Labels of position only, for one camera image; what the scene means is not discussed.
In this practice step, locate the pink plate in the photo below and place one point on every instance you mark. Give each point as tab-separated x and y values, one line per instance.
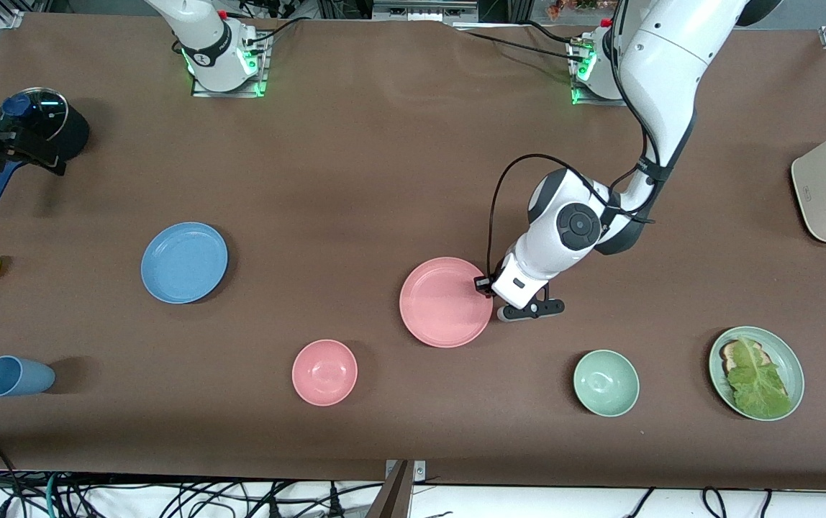
443	302

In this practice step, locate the green lettuce leaf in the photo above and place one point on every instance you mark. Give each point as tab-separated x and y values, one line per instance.
758	381

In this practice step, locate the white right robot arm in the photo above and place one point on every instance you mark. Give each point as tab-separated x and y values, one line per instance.
211	57

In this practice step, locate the dark blue saucepan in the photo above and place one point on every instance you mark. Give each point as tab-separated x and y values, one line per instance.
76	133

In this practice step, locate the grey power strip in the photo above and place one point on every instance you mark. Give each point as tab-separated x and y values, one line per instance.
424	11

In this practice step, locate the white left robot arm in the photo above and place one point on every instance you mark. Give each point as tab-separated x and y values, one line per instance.
665	86

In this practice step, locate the dark brown post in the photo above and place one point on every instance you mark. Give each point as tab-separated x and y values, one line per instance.
393	496

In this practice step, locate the blue plate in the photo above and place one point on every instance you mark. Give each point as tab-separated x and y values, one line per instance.
184	262

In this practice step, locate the pink bowl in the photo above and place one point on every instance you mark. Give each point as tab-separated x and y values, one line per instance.
324	373

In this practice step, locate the toasted bread slice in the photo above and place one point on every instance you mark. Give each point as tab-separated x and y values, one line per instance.
728	354

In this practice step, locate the metal table bracket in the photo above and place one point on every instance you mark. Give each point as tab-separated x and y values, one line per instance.
420	471

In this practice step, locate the green plate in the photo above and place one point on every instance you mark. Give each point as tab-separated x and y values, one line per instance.
791	360

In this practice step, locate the brown table cloth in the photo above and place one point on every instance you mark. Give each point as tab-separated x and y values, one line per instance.
348	180

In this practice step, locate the blue cup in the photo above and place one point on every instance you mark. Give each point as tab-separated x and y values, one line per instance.
17	376

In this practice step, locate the green bowl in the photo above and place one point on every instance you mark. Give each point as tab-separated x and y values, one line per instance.
606	383

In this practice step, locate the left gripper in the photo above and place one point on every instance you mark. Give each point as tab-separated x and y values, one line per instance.
483	284

